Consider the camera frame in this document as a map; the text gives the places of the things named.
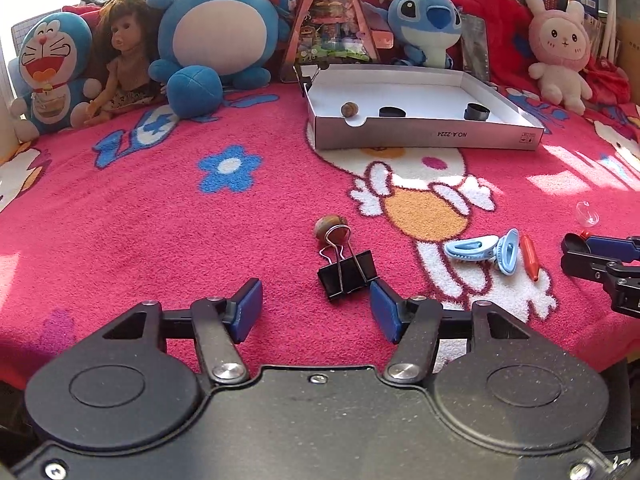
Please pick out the brown-haired doll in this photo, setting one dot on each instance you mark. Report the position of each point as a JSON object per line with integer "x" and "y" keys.
{"x": 125, "y": 55}

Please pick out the triangular diorama box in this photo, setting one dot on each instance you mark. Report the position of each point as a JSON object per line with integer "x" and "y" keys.
{"x": 332, "y": 15}

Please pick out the light blue hair clip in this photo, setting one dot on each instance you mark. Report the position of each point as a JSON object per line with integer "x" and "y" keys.
{"x": 509, "y": 252}
{"x": 470, "y": 250}

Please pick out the brown cardboard panel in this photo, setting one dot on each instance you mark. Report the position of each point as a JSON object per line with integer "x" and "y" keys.
{"x": 630, "y": 45}

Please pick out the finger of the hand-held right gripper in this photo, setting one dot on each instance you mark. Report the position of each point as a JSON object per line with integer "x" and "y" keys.
{"x": 580, "y": 265}
{"x": 612, "y": 247}

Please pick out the small black binder clip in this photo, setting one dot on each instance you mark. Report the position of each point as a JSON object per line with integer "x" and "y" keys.
{"x": 303, "y": 84}

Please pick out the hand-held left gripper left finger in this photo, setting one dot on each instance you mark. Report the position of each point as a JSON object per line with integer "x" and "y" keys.
{"x": 247, "y": 307}

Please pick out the white cardboard box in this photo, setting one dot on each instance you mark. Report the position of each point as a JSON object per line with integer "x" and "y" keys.
{"x": 425, "y": 137}

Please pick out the black round lid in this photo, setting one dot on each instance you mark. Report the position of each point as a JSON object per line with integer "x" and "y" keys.
{"x": 391, "y": 111}

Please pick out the red orange marker cap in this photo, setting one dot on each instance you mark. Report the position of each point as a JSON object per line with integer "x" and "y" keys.
{"x": 530, "y": 259}

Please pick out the pink bunny plush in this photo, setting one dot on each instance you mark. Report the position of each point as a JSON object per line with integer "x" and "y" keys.
{"x": 560, "y": 50}

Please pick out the black round container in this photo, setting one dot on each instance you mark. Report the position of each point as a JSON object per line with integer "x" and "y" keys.
{"x": 477, "y": 111}

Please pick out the round blue mouse plush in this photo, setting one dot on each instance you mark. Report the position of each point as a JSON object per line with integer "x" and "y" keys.
{"x": 220, "y": 35}

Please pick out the clear plastic capsule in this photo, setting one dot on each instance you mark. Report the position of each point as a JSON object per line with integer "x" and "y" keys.
{"x": 587, "y": 214}

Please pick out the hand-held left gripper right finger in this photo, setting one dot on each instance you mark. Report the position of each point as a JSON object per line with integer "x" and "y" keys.
{"x": 385, "y": 310}

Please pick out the white plastic rack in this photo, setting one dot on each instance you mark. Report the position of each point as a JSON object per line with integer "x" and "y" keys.
{"x": 610, "y": 10}

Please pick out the red crumpled cloth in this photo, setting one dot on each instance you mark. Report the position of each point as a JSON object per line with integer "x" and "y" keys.
{"x": 607, "y": 77}

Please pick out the large black binder clip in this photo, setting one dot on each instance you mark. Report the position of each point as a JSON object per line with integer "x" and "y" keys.
{"x": 347, "y": 272}

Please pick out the red printed blanket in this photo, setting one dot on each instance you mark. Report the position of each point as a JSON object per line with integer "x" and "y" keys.
{"x": 500, "y": 25}

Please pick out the blue alien plush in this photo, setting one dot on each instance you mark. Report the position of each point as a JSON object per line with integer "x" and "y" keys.
{"x": 425, "y": 20}

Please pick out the black smartphone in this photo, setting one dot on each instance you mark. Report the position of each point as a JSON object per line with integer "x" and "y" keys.
{"x": 475, "y": 47}

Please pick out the brown nut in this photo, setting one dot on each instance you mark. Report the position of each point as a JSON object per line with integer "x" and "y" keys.
{"x": 330, "y": 224}
{"x": 348, "y": 109}

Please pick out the pink printed blanket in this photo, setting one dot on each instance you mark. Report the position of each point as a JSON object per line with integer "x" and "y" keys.
{"x": 150, "y": 235}

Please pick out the blue cat plush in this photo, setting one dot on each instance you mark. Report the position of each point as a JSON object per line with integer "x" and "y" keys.
{"x": 47, "y": 75}

